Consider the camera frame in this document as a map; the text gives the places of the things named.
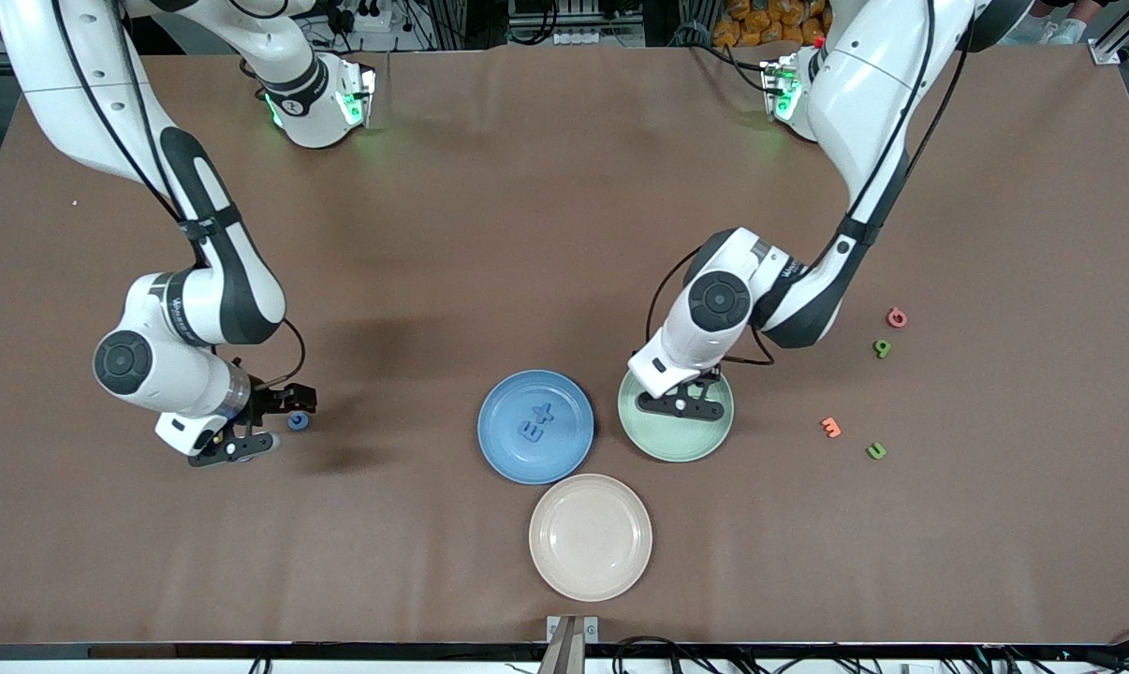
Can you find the black table edge rail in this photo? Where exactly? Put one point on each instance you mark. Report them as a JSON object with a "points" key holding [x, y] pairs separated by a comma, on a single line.
{"points": [[246, 652]]}

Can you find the green foam letter U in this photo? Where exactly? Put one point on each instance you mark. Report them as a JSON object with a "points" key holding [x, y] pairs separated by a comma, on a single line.
{"points": [[876, 452]]}

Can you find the orange packaged goods bag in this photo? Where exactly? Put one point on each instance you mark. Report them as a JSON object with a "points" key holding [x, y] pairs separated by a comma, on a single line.
{"points": [[761, 23]]}

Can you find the beige round plate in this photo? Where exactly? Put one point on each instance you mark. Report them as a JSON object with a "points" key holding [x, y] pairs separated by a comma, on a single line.
{"points": [[591, 537]]}

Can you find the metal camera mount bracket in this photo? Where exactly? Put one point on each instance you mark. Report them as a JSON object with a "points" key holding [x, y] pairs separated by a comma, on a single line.
{"points": [[572, 629]]}

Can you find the pale green round plate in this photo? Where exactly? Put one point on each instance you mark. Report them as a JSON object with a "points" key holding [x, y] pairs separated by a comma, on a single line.
{"points": [[677, 440]]}

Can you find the long white socket strip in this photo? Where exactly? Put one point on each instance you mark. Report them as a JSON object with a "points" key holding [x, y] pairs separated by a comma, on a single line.
{"points": [[583, 37]]}

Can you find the pale teal shoe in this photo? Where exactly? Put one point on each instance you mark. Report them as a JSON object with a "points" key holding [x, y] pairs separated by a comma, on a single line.
{"points": [[1065, 34]]}

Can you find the blue foam letter E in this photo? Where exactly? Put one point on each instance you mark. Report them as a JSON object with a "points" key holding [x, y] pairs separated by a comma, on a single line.
{"points": [[529, 432]]}

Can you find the blue round plate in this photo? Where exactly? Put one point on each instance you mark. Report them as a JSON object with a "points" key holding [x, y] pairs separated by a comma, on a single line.
{"points": [[564, 449]]}

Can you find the blue foam letter X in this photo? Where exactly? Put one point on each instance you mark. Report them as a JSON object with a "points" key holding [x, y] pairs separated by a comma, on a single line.
{"points": [[543, 414]]}

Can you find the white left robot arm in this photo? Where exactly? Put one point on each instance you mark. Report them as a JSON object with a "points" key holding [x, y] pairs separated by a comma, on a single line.
{"points": [[864, 84]]}

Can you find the white power strip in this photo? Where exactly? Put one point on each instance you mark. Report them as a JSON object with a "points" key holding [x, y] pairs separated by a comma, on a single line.
{"points": [[373, 19]]}

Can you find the pink foam letter Q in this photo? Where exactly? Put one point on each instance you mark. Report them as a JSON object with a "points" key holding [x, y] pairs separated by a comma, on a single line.
{"points": [[891, 318]]}

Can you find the green foam letter g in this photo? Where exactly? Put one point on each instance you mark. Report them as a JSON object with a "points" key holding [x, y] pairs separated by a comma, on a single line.
{"points": [[883, 348]]}

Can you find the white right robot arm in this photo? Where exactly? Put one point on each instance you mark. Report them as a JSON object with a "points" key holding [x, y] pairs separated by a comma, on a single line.
{"points": [[162, 374]]}

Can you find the orange foam letter M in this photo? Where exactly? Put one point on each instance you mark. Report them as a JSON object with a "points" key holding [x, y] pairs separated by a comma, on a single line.
{"points": [[831, 428]]}

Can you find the brown table cover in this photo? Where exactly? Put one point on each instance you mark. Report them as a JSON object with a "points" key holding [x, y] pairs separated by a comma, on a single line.
{"points": [[564, 234]]}

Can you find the aluminium frame post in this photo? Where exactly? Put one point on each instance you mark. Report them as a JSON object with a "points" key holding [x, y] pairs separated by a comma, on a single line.
{"points": [[1109, 51]]}

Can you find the blue foam letter G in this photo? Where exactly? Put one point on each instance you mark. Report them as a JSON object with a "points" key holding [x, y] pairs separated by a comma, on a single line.
{"points": [[292, 422]]}

